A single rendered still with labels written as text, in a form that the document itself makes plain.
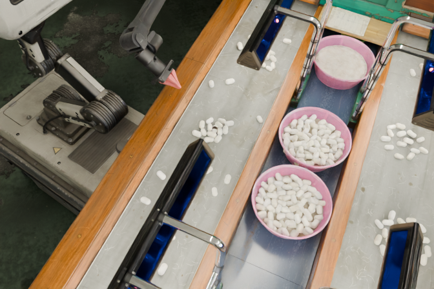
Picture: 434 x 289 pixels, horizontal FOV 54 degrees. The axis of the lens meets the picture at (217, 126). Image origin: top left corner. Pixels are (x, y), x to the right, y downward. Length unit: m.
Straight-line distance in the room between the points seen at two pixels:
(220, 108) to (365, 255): 0.73
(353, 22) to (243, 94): 0.64
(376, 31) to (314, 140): 0.65
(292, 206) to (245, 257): 0.23
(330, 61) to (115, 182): 1.03
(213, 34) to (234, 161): 0.63
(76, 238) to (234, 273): 0.51
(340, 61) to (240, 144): 0.62
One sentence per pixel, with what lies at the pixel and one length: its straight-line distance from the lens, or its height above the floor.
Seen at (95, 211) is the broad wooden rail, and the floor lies 0.76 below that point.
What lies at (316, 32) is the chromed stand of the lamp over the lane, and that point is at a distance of 1.48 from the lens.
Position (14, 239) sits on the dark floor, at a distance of 2.35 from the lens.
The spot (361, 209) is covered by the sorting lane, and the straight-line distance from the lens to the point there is 1.52.
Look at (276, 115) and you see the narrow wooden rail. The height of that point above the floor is 0.76.
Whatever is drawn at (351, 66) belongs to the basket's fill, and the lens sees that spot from 1.91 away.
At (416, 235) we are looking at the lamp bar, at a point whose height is 1.11.
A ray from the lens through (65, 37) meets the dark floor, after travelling 3.09.
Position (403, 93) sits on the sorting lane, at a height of 0.74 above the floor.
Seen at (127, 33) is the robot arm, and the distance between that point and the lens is 1.54.
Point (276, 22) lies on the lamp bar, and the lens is 1.48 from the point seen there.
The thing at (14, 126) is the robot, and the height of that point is 0.47.
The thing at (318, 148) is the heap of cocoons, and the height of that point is 0.73.
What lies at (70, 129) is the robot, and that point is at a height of 0.53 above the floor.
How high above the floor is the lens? 2.04
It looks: 55 degrees down
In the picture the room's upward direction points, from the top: 4 degrees clockwise
